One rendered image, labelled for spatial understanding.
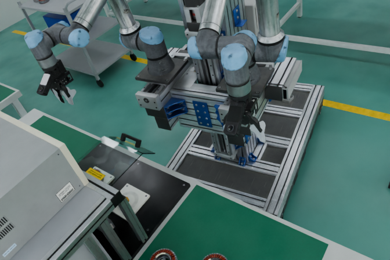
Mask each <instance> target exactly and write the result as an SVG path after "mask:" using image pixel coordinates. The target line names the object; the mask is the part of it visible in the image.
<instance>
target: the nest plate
mask: <svg viewBox="0 0 390 260"><path fill-rule="evenodd" d="M120 192H121V194H122V195H124V196H125V197H128V198H129V204H130V206H131V207H132V209H133V211H134V213H137V212H138V210H139V209H140V208H141V207H142V205H143V204H144V203H145V202H146V201H147V200H148V199H149V197H150V195H149V194H147V193H145V192H143V191H141V190H139V189H137V188H135V187H133V186H131V185H129V184H126V185H125V186H124V187H123V188H122V189H121V190H120ZM112 212H113V213H114V214H116V215H118V216H119V217H121V218H122V219H124V220H126V218H125V216H124V214H123V213H122V211H121V210H120V208H119V206H117V207H116V208H115V209H114V210H113V211H112ZM126 221H127V220H126Z"/></svg>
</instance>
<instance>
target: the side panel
mask: <svg viewBox="0 0 390 260"><path fill-rule="evenodd" d="M68 260H109V259H108V257H106V255H105V254H104V252H103V251H102V250H101V248H100V247H99V246H98V244H97V243H96V241H95V240H94V239H93V238H92V236H89V237H88V238H87V239H86V240H85V242H84V243H83V244H82V245H81V246H80V247H79V248H78V250H76V252H75V253H73V255H72V256H71V257H70V258H69V259H68Z"/></svg>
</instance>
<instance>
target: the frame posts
mask: <svg viewBox="0 0 390 260"><path fill-rule="evenodd" d="M122 196H123V198H124V199H123V200H122V202H120V203H119V205H118V206H119V208H120V210H121V211H122V213H123V214H124V216H125V218H126V220H127V221H128V223H129V225H130V226H131V228H132V230H133V232H134V233H135V235H136V236H137V238H138V240H139V241H141V242H142V243H144V242H145V239H147V238H148V236H147V234H146V232H145V231H144V229H143V227H142V225H141V224H140V222H139V220H138V218H137V216H136V215H135V213H134V211H133V209H132V207H131V206H130V204H129V202H128V200H127V198H126V197H125V196H124V195H122ZM98 227H99V229H100V230H101V231H102V233H103V234H104V236H105V237H106V239H107V240H108V241H109V243H110V244H111V246H112V247H113V248H114V250H115V251H116V253H117V254H118V256H119V257H120V258H121V260H129V259H130V260H131V258H132V257H131V256H130V254H129V252H128V251H127V249H126V248H125V246H124V245H123V243H122V242H121V240H120V239H119V237H118V236H117V234H116V233H115V231H114V230H113V228H112V227H111V225H110V224H109V222H108V220H107V219H105V220H104V221H103V222H102V223H101V224H100V225H99V226H98Z"/></svg>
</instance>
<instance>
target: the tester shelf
mask: <svg viewBox="0 0 390 260"><path fill-rule="evenodd" d="M82 172H83V173H84V175H85V176H86V178H87V180H88V181H89V183H88V184H87V185H86V186H84V187H83V188H82V189H81V190H80V191H79V192H78V193H77V194H76V195H75V196H74V197H73V198H72V199H71V200H70V201H69V202H68V203H67V204H66V205H65V206H64V207H63V208H62V209H61V210H60V211H59V212H58V213H57V214H56V215H55V216H54V217H53V218H52V219H51V220H50V221H49V222H48V223H46V224H45V225H44V226H43V227H42V228H41V229H40V230H39V231H38V232H37V233H36V234H35V235H34V236H33V237H32V238H31V239H30V240H29V241H28V242H27V243H26V244H25V245H24V246H23V247H22V248H21V249H20V250H19V251H18V252H17V253H15V254H14V256H12V257H11V259H10V260H68V259H69V258H70V257H71V256H72V255H73V253H75V252H76V250H78V248H79V247H80V246H81V245H82V244H83V243H84V242H85V240H86V239H87V238H88V237H89V236H90V235H91V234H92V233H93V232H94V231H95V230H96V228H97V227H98V226H99V225H100V224H101V223H102V222H103V221H104V220H105V219H106V218H107V217H108V215H109V214H110V213H111V212H112V211H113V210H114V209H115V208H116V207H117V205H119V203H120V202H122V200H123V199H124V198H123V196H122V194H121V192H120V191H119V190H117V189H115V188H113V187H112V186H110V185H108V184H106V183H104V182H102V181H101V180H99V179H97V178H96V177H94V176H92V175H90V174H88V173H86V172H85V171H83V170H82Z"/></svg>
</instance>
